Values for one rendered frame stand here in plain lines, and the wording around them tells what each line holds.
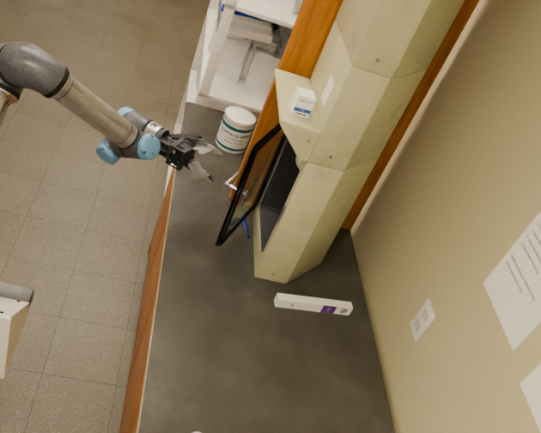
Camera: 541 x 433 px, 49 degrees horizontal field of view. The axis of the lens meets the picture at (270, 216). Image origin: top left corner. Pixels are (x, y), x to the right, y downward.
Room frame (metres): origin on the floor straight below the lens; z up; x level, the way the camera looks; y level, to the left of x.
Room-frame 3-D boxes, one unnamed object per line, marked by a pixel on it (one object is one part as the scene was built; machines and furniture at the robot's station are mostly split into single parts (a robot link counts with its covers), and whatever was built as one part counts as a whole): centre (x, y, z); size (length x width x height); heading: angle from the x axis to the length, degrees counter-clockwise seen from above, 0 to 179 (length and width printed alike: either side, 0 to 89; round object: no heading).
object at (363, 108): (1.63, -0.10, 1.33); 0.32 x 0.25 x 0.77; 17
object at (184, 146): (1.55, 0.36, 1.20); 0.12 x 0.09 x 0.08; 80
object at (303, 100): (1.50, 0.05, 1.54); 0.05 x 0.05 x 0.06; 21
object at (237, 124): (2.13, 0.28, 1.02); 0.13 x 0.13 x 0.15
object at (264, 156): (1.58, 0.09, 1.19); 0.30 x 0.01 x 0.40; 170
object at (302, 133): (1.58, 0.07, 1.46); 0.32 x 0.11 x 0.10; 17
